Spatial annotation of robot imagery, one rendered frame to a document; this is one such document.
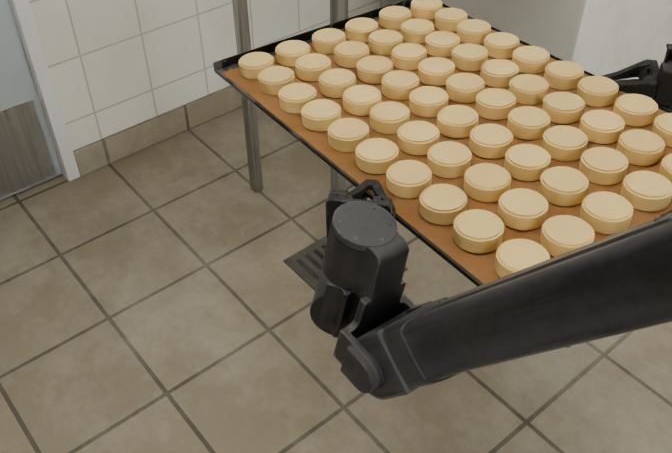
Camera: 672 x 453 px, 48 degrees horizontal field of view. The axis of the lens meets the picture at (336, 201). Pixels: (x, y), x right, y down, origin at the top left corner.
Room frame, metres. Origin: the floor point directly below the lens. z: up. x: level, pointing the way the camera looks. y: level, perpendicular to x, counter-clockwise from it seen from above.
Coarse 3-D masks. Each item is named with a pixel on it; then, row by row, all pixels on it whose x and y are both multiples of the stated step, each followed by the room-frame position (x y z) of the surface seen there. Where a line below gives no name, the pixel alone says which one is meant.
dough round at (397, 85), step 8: (392, 72) 0.86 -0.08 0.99; (400, 72) 0.86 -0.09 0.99; (408, 72) 0.86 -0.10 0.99; (384, 80) 0.84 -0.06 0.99; (392, 80) 0.84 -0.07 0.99; (400, 80) 0.84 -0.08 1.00; (408, 80) 0.84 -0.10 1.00; (416, 80) 0.84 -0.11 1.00; (384, 88) 0.83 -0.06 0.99; (392, 88) 0.82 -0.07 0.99; (400, 88) 0.82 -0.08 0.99; (408, 88) 0.82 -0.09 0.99; (392, 96) 0.82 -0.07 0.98; (400, 96) 0.82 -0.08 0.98; (408, 96) 0.82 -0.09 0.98
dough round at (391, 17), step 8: (384, 8) 1.07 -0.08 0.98; (392, 8) 1.07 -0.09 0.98; (400, 8) 1.07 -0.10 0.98; (384, 16) 1.04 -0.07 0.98; (392, 16) 1.04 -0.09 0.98; (400, 16) 1.04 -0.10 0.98; (408, 16) 1.04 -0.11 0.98; (384, 24) 1.04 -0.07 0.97; (392, 24) 1.03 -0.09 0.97; (400, 24) 1.03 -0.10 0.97
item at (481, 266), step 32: (256, 96) 0.85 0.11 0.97; (320, 96) 0.84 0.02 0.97; (384, 96) 0.83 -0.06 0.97; (640, 128) 0.73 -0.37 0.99; (352, 160) 0.69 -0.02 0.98; (416, 160) 0.68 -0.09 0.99; (480, 160) 0.68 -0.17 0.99; (576, 160) 0.67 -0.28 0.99; (384, 192) 0.62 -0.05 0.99; (416, 224) 0.57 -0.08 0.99; (480, 256) 0.51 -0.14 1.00
